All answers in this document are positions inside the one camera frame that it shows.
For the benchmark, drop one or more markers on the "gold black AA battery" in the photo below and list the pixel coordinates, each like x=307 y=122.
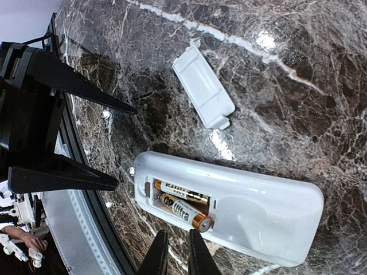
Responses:
x=181 y=192

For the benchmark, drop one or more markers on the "white battery cover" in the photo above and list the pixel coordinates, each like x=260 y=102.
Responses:
x=207 y=94

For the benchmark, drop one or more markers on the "white remote control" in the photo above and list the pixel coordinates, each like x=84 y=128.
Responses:
x=266 y=217

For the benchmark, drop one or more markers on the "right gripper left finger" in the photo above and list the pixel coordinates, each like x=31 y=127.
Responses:
x=155 y=261

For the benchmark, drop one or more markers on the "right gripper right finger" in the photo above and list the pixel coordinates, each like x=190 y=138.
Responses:
x=200 y=260

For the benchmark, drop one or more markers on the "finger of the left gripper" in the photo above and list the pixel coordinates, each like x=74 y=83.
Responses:
x=86 y=91
x=57 y=172

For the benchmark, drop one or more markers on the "person's hand in background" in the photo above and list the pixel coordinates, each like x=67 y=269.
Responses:
x=35 y=243

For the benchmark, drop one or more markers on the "black front rail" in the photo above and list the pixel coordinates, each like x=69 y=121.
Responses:
x=68 y=144

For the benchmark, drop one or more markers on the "white slotted cable duct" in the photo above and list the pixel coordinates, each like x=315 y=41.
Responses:
x=74 y=230

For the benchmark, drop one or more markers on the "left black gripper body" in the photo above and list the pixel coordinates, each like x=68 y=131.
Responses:
x=30 y=114

